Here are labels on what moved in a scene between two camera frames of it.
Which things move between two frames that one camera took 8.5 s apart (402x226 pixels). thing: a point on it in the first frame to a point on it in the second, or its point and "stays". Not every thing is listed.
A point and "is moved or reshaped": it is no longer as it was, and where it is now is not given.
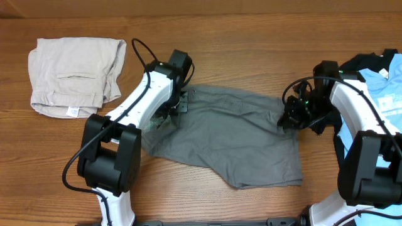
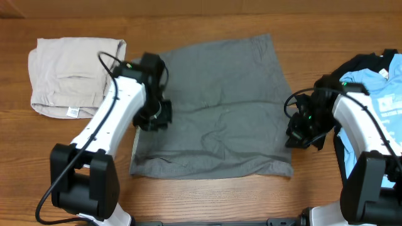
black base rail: (271, 222) stays
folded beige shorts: (71, 77) stays
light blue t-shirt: (386, 91) stays
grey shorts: (239, 135) is moved or reshaped
